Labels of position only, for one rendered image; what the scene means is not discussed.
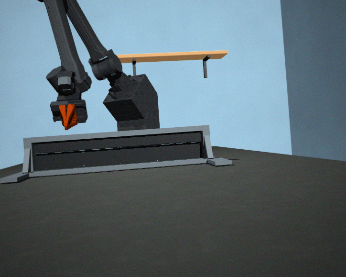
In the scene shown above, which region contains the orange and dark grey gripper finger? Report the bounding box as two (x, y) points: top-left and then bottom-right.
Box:
(65, 104), (78, 130)
(59, 105), (67, 130)

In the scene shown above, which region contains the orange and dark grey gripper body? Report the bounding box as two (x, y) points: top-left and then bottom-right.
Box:
(50, 100), (88, 123)

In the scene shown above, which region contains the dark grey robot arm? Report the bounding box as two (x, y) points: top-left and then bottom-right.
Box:
(38, 0), (138, 101)

